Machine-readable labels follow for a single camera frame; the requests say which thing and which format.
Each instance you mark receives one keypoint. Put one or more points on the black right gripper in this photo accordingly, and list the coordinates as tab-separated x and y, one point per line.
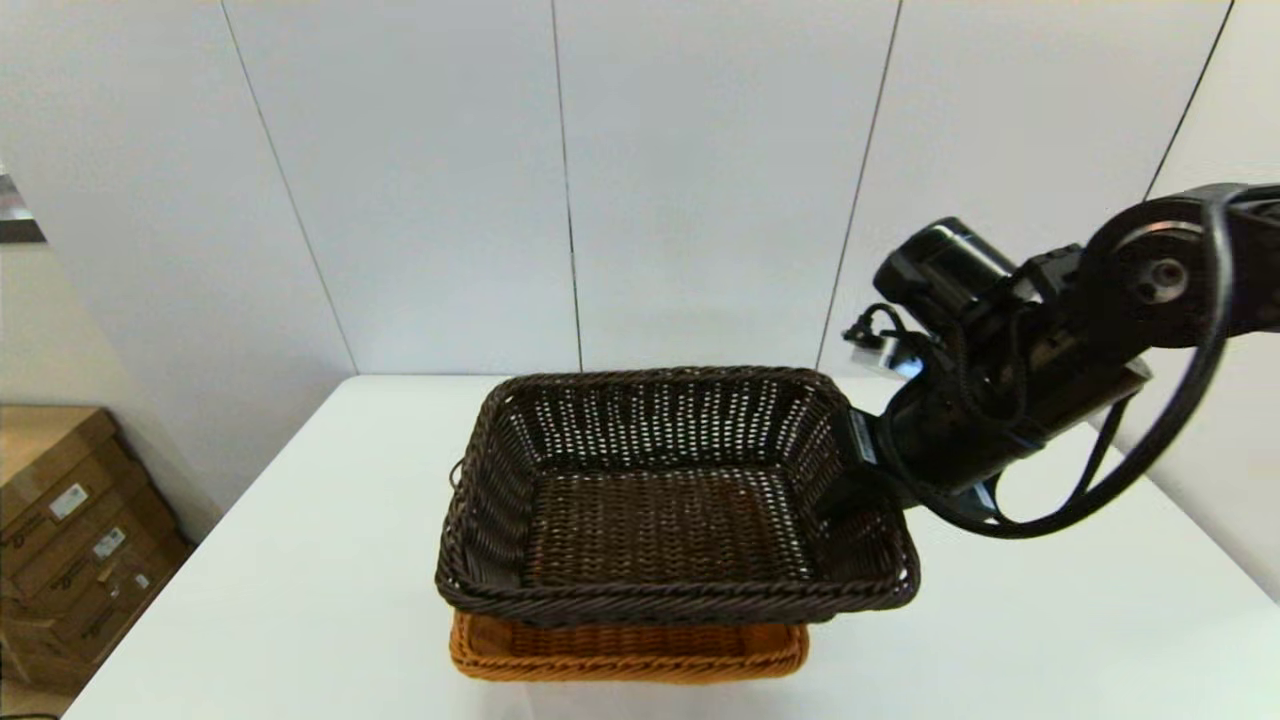
990	420

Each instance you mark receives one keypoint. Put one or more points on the dark brown wicker basket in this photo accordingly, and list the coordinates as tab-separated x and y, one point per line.
660	520

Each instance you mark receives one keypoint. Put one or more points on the orange wicker basket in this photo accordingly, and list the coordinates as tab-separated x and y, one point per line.
620	660

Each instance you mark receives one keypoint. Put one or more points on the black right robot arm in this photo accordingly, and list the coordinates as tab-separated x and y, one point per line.
1130	280

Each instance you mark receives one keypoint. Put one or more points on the brown cardboard box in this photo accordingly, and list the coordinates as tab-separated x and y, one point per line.
50	450
100	625
90	562

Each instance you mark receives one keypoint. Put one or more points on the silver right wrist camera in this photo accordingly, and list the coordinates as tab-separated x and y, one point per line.
890	360

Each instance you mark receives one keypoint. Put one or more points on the dark metallic wall fixture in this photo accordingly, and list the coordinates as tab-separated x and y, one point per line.
18	215

